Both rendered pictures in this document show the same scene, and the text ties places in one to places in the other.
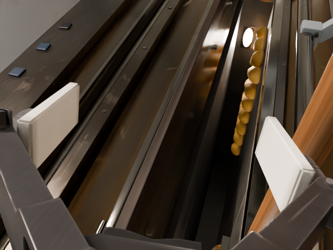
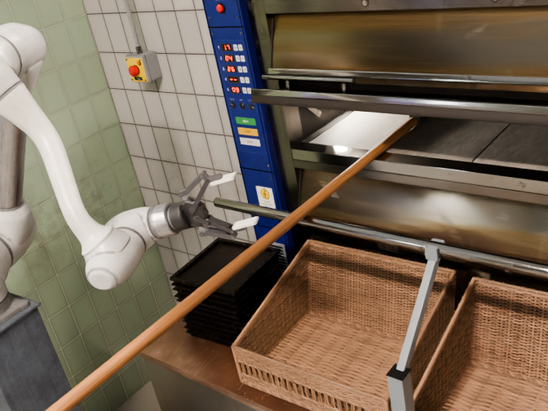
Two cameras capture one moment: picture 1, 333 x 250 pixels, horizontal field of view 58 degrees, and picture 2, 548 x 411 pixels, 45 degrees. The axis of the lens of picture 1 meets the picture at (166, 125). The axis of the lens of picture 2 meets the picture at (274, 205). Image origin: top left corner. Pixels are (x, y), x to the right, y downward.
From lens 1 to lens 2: 1.71 m
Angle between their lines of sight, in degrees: 91
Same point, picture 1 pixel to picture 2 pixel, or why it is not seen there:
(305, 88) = (366, 235)
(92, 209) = (385, 45)
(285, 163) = (238, 225)
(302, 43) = (412, 242)
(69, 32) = not seen: outside the picture
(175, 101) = (456, 116)
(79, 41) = not seen: outside the picture
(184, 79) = (493, 117)
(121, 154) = (443, 46)
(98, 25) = not seen: outside the picture
